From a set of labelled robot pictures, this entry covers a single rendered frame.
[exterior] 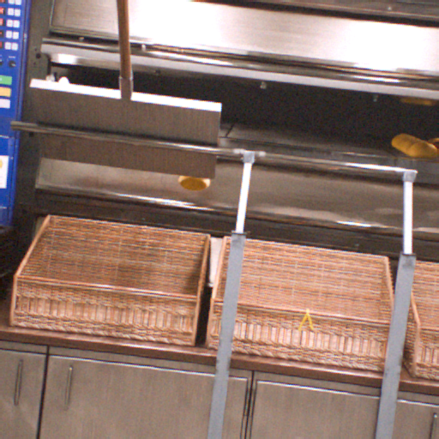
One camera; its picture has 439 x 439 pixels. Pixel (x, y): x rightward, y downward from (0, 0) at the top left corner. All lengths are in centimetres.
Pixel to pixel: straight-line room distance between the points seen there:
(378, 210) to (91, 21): 113
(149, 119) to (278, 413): 94
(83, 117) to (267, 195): 73
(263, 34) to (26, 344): 126
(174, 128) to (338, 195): 70
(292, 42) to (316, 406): 119
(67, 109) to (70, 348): 70
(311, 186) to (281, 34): 51
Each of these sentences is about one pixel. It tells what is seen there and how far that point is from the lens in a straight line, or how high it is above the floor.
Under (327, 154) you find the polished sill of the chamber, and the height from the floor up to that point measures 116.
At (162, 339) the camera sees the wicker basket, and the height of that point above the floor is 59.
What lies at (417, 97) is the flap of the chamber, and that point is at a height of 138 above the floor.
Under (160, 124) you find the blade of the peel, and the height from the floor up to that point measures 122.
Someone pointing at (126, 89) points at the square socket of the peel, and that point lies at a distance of 319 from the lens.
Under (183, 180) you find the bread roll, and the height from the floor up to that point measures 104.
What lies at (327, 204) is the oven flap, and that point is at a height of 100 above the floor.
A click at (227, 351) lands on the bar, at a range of 319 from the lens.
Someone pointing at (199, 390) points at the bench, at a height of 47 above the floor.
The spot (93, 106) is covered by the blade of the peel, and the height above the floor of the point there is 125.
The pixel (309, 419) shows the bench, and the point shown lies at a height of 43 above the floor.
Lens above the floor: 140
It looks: 8 degrees down
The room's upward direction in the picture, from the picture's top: 7 degrees clockwise
